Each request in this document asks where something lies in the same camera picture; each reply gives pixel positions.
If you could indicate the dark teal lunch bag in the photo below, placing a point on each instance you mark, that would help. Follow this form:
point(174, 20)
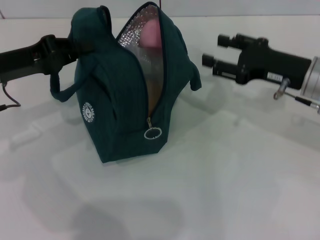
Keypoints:
point(112, 100)

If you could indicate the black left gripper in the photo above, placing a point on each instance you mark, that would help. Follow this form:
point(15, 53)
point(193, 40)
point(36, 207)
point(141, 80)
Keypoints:
point(32, 60)

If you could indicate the pink peach ball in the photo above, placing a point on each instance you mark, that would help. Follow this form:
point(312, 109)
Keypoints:
point(150, 35)

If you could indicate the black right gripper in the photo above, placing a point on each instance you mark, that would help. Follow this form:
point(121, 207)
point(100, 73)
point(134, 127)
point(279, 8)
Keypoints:
point(272, 65)

